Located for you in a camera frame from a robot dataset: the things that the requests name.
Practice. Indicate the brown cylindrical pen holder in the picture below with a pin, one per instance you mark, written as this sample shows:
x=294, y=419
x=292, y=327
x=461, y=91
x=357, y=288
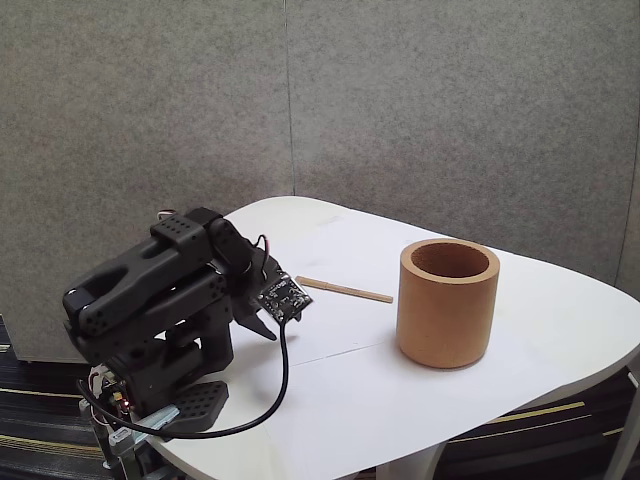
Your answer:
x=440, y=320

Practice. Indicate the silver table clamp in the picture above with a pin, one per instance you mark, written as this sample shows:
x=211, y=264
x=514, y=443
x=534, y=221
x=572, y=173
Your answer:
x=155, y=420

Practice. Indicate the white table leg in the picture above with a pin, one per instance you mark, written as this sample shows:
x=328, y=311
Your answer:
x=400, y=465
x=625, y=450

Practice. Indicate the small camera circuit board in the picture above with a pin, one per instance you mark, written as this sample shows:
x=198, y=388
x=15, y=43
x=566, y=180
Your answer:
x=285, y=297

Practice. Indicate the grey felt partition panel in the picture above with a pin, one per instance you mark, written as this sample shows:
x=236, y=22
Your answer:
x=450, y=75
x=125, y=100

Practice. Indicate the tan pen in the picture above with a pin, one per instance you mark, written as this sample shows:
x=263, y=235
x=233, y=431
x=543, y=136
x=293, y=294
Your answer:
x=345, y=290

